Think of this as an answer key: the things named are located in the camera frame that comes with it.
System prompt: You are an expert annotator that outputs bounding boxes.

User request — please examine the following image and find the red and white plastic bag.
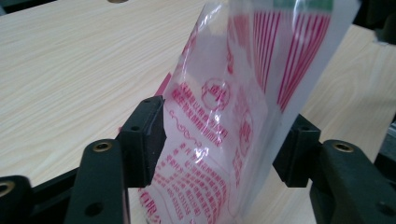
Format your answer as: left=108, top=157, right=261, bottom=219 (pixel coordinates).
left=138, top=0, right=362, bottom=224

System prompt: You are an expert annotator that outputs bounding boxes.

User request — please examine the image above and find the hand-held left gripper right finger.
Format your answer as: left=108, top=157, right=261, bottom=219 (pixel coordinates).
left=272, top=114, right=396, bottom=224

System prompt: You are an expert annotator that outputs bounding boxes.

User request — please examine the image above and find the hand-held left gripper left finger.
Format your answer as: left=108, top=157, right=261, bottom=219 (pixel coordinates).
left=64, top=95, right=166, bottom=224

